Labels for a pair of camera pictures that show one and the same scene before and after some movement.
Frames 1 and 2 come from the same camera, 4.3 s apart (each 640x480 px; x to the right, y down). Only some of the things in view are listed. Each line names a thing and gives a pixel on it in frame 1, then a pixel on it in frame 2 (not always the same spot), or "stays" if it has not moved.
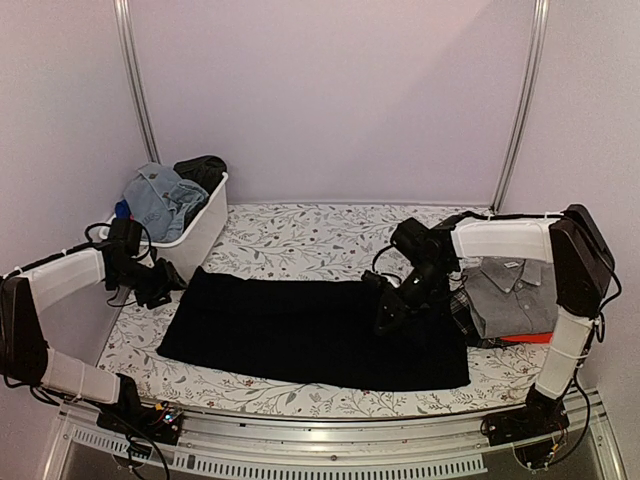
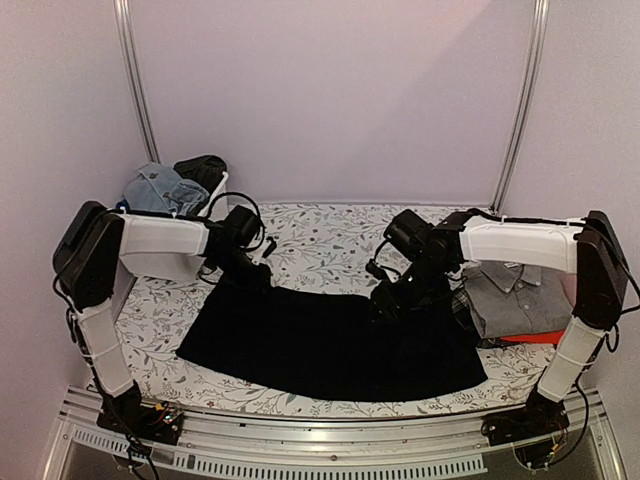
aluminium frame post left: [131, 59] stays
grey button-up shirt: [510, 296] stays
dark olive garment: [207, 171] stays
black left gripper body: [145, 281] to [237, 273]
